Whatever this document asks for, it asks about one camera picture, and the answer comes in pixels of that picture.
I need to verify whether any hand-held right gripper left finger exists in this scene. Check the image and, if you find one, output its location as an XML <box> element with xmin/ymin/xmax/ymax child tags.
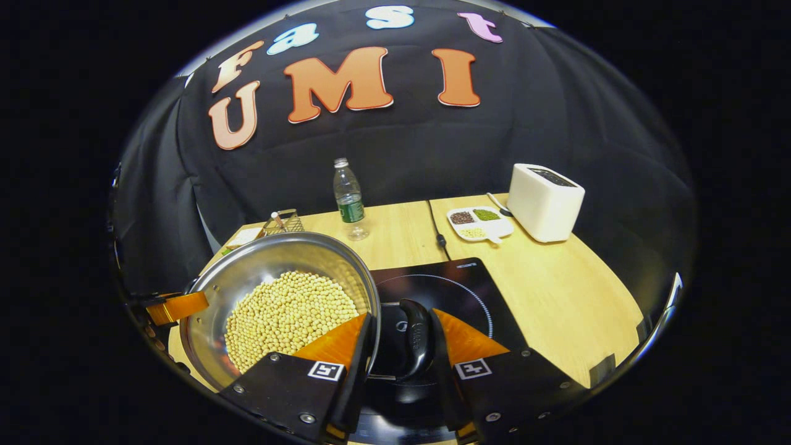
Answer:
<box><xmin>219</xmin><ymin>312</ymin><xmax>375</xmax><ymax>444</ymax></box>

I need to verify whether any stainless steel pot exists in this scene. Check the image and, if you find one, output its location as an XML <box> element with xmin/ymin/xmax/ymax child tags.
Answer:
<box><xmin>179</xmin><ymin>232</ymin><xmax>436</xmax><ymax>393</ymax></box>

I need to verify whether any pile of soybeans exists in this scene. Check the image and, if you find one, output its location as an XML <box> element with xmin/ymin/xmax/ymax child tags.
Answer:
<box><xmin>224</xmin><ymin>271</ymin><xmax>359</xmax><ymax>373</ymax></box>

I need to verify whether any black power cable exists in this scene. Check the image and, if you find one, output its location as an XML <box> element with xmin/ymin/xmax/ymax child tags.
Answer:
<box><xmin>428</xmin><ymin>199</ymin><xmax>449</xmax><ymax>248</ymax></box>

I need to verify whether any black backdrop cloth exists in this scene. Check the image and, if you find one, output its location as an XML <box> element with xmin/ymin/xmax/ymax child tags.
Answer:
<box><xmin>111</xmin><ymin>0</ymin><xmax>699</xmax><ymax>322</ymax></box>

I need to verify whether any white divided bean plate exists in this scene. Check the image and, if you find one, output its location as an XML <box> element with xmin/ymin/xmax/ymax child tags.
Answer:
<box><xmin>446</xmin><ymin>206</ymin><xmax>515</xmax><ymax>244</ymax></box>

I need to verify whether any black induction cooktop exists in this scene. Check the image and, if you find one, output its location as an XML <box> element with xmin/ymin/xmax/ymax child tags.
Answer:
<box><xmin>349</xmin><ymin>258</ymin><xmax>529</xmax><ymax>444</ymax></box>

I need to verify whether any white toaster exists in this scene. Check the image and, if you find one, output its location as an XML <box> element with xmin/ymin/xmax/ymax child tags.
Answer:
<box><xmin>507</xmin><ymin>163</ymin><xmax>585</xmax><ymax>243</ymax></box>

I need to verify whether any metal wire holder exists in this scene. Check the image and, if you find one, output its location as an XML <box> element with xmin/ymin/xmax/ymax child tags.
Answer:
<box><xmin>263</xmin><ymin>209</ymin><xmax>305</xmax><ymax>237</ymax></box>

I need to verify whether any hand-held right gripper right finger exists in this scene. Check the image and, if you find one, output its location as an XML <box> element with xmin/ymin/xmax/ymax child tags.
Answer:
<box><xmin>429</xmin><ymin>307</ymin><xmax>588</xmax><ymax>444</ymax></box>

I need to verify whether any clear plastic water bottle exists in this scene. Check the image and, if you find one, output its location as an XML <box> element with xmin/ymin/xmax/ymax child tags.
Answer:
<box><xmin>334</xmin><ymin>158</ymin><xmax>370</xmax><ymax>242</ymax></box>

